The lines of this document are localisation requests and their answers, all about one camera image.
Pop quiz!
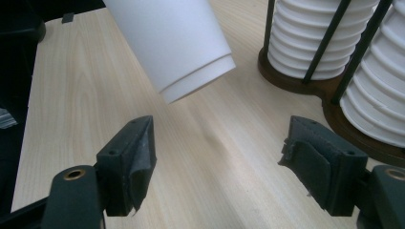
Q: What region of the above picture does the short stack of paper cups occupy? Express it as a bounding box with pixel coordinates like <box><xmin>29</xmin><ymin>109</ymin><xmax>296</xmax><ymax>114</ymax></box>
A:
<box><xmin>266</xmin><ymin>0</ymin><xmax>381</xmax><ymax>81</ymax></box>

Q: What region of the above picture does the tall stack of paper cups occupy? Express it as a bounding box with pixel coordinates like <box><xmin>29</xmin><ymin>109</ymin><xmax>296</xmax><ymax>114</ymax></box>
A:
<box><xmin>338</xmin><ymin>0</ymin><xmax>405</xmax><ymax>149</ymax></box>

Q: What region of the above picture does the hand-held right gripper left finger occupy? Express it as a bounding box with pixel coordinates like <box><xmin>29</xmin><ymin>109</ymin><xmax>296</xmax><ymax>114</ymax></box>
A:
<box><xmin>95</xmin><ymin>114</ymin><xmax>159</xmax><ymax>218</ymax></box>

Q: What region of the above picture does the single white paper cup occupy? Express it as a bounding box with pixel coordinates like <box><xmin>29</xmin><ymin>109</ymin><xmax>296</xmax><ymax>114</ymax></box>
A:
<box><xmin>102</xmin><ymin>0</ymin><xmax>233</xmax><ymax>94</ymax></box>
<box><xmin>159</xmin><ymin>53</ymin><xmax>237</xmax><ymax>105</ymax></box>

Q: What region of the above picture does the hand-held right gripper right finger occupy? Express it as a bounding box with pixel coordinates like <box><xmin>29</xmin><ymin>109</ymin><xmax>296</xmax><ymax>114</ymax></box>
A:
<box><xmin>277</xmin><ymin>114</ymin><xmax>371</xmax><ymax>218</ymax></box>

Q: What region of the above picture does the black tape strip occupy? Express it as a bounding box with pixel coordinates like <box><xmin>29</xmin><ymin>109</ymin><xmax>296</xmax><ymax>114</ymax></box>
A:
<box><xmin>61</xmin><ymin>11</ymin><xmax>76</xmax><ymax>25</ymax></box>

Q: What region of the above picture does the brown double cup holder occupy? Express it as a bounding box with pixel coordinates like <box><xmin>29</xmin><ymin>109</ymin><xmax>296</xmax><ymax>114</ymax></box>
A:
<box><xmin>256</xmin><ymin>0</ymin><xmax>405</xmax><ymax>169</ymax></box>

